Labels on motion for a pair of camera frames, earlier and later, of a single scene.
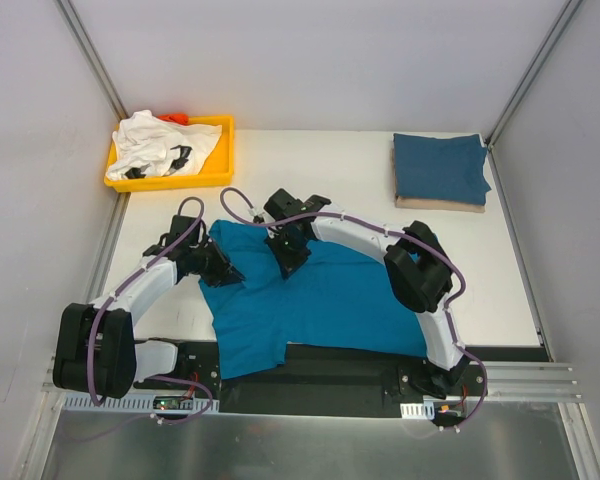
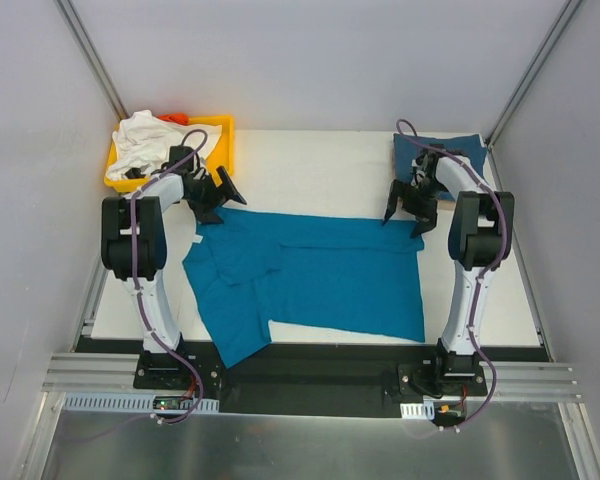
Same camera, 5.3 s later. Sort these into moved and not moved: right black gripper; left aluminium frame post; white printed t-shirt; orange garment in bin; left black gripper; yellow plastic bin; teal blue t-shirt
Moved: right black gripper; teal blue t-shirt; left black gripper
Not moved: white printed t-shirt; yellow plastic bin; left aluminium frame post; orange garment in bin
